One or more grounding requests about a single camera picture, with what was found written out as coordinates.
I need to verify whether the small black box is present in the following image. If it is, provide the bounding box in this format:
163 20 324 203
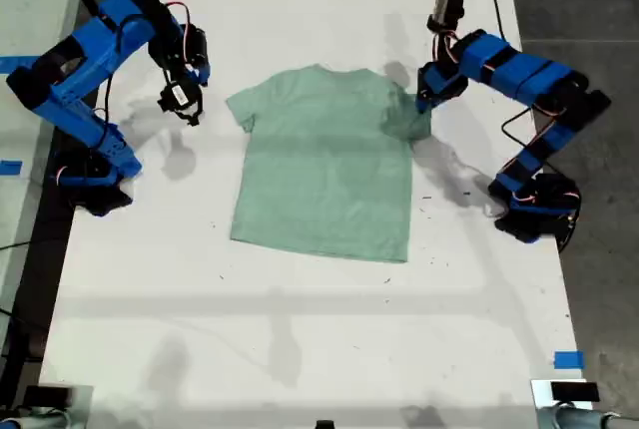
550 381 600 403
23 384 71 408

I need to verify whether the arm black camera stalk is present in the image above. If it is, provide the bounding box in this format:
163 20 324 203
428 24 451 67

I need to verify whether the pale grey tube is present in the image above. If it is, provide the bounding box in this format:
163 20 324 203
536 404 623 429
0 409 71 429

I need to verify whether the square blue tape patch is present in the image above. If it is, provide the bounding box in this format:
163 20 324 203
553 350 585 370

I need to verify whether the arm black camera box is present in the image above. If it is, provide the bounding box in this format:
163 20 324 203
157 78 204 127
426 0 469 31

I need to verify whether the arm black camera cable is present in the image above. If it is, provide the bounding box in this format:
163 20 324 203
101 16 125 151
456 0 561 172

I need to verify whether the pale green T-shirt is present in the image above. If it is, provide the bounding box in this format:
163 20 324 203
225 63 433 264

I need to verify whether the long blue tape strip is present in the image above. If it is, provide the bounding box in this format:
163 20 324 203
0 55 62 74

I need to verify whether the black arm base cable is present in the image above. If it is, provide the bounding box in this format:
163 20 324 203
556 209 583 254

